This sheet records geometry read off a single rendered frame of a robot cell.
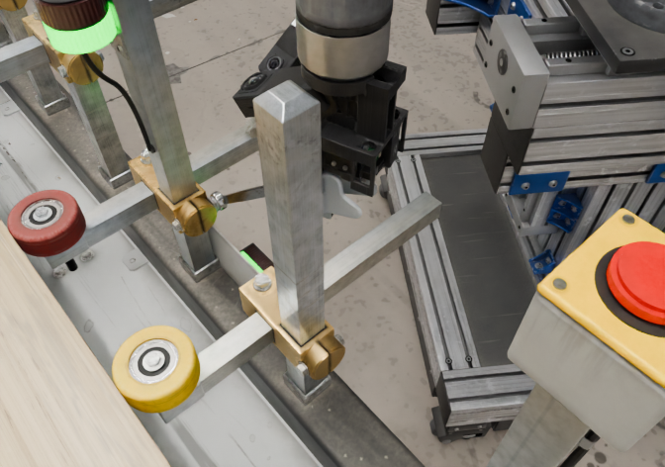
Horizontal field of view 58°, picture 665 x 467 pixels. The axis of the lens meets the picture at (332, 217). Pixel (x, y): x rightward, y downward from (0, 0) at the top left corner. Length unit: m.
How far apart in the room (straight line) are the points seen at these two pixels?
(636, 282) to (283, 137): 0.25
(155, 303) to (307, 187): 0.57
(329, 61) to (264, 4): 2.39
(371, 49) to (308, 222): 0.15
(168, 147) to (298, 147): 0.31
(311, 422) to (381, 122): 0.42
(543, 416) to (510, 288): 1.16
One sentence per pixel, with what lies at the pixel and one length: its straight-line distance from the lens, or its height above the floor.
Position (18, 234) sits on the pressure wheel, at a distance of 0.77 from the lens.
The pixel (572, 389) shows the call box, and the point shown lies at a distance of 0.32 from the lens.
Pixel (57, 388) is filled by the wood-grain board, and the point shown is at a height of 0.90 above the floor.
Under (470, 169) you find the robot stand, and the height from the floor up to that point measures 0.21.
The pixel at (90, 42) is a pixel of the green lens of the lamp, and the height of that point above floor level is 1.13.
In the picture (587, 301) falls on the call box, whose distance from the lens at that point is 0.28.
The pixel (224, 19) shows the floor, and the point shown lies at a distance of 2.78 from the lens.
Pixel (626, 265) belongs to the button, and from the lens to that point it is 0.29.
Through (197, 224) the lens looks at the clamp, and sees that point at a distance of 0.79.
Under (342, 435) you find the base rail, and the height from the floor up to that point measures 0.70.
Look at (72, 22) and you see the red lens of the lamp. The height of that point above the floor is 1.15.
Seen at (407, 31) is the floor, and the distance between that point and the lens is 2.68.
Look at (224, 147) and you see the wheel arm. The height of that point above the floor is 0.86.
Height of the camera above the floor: 1.44
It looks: 50 degrees down
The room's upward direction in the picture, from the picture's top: straight up
